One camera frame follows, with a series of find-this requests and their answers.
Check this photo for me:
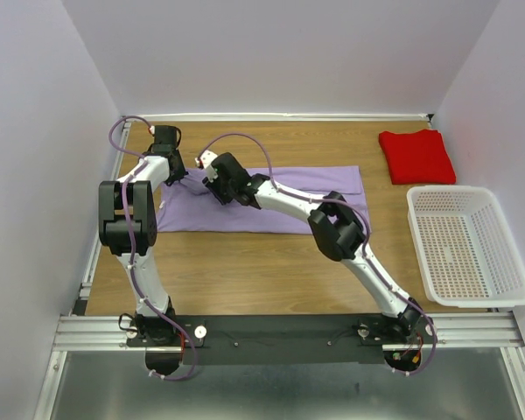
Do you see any purple t-shirt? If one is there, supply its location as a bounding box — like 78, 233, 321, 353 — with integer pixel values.
157, 166, 370, 235

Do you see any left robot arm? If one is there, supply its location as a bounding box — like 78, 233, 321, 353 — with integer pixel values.
98, 146, 192, 346

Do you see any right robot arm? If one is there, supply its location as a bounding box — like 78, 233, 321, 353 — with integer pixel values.
203, 165, 422, 343

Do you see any folded red t-shirt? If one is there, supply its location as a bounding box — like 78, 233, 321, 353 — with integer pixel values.
378, 129, 456, 185

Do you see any white plastic basket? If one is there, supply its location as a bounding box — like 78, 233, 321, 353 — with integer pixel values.
407, 185, 525, 309

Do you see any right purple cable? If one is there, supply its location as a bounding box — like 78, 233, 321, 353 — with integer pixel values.
195, 132, 438, 377

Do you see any purple cable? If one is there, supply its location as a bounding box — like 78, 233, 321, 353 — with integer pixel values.
108, 115, 199, 382
195, 132, 438, 377

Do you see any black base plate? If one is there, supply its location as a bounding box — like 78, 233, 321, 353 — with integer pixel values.
121, 313, 433, 371

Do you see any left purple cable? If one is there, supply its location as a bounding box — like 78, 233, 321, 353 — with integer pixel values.
108, 115, 199, 382

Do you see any aluminium frame rail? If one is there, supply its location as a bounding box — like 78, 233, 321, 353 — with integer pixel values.
52, 316, 127, 352

